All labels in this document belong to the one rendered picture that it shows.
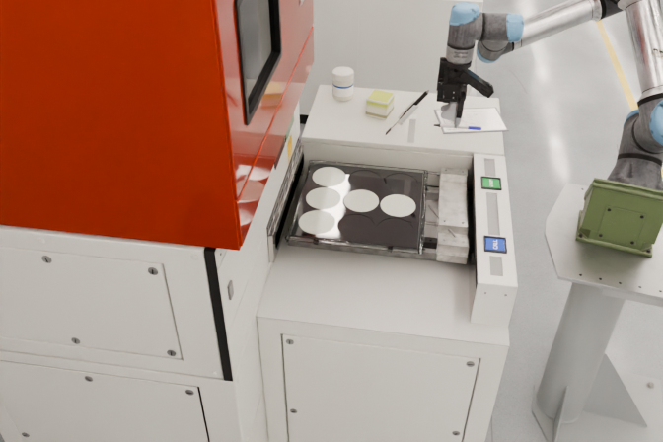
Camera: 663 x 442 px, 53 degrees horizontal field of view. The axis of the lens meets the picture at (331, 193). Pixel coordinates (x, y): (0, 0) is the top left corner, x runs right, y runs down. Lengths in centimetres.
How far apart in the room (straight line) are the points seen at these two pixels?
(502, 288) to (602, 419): 112
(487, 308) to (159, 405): 83
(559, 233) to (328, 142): 74
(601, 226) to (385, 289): 64
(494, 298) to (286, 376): 61
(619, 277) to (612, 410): 80
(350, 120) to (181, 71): 113
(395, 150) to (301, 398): 78
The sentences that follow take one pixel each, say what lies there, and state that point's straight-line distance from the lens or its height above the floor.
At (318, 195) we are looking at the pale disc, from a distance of 192.
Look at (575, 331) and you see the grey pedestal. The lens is 226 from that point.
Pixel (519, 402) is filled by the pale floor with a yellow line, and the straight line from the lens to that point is 263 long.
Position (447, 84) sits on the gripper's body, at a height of 119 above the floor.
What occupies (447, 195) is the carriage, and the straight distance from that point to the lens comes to 198.
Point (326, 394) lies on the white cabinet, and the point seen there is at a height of 54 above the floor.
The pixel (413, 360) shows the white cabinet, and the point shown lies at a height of 72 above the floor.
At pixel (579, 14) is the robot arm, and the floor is 134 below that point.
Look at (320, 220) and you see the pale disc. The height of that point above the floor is 90.
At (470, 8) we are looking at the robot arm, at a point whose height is 141.
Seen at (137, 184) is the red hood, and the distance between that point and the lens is 124.
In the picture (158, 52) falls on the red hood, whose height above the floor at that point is 163.
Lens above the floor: 208
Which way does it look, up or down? 38 degrees down
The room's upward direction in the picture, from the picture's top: straight up
